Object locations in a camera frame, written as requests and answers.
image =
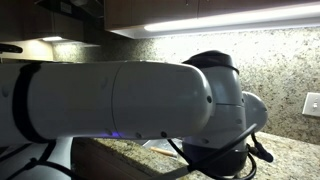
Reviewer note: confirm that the white light switch plate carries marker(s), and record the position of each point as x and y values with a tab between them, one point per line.
312	104

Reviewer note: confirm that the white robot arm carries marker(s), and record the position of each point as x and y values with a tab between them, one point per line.
43	106

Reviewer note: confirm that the cream pan with wooden handle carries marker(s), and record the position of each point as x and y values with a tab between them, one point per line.
163	151

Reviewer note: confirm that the under-cabinet light strip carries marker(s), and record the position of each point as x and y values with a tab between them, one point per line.
281	17

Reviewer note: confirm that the stainless steel sink basin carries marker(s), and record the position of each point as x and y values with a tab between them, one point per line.
163	144

